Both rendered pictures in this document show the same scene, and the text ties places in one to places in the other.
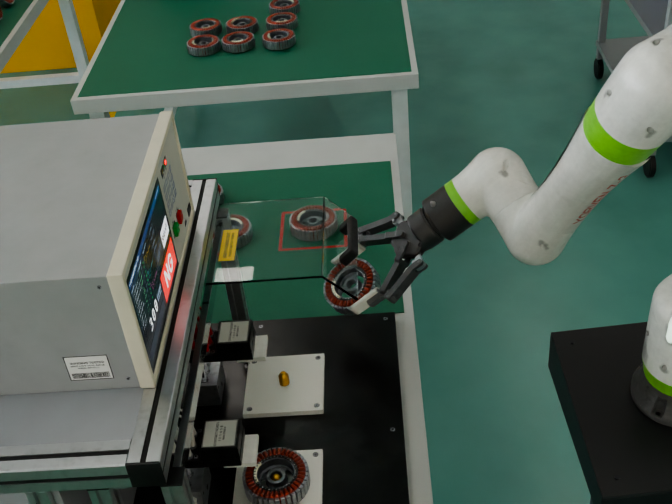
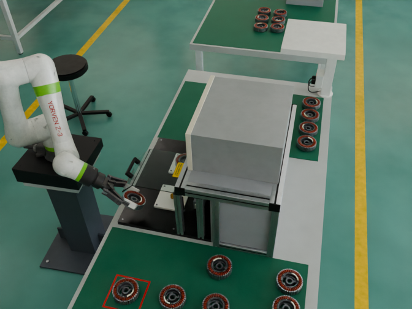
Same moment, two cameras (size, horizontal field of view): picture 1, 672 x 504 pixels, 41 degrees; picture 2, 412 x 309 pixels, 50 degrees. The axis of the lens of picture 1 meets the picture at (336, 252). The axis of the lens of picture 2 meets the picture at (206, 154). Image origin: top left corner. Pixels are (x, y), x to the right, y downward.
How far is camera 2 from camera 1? 2.74 m
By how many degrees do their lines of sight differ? 99
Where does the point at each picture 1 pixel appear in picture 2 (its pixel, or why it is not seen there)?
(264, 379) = not seen: hidden behind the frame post
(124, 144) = (206, 121)
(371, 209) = (89, 301)
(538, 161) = not seen: outside the picture
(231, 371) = (190, 210)
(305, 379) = (164, 197)
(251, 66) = not seen: outside the picture
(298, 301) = (152, 244)
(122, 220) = (209, 91)
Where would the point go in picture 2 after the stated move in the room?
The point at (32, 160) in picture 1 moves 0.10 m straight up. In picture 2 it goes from (240, 121) to (241, 102)
